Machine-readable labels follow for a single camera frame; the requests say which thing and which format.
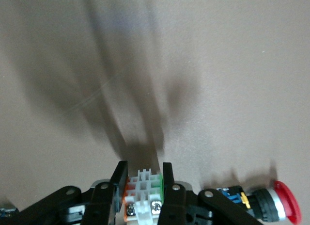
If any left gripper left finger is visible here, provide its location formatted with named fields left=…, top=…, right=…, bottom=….
left=18, top=161, right=129, bottom=225

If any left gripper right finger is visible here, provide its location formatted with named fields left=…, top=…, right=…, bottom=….
left=161, top=161, right=264, bottom=225

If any green push button white body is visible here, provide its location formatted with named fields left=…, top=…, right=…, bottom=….
left=122, top=168, right=165, bottom=225

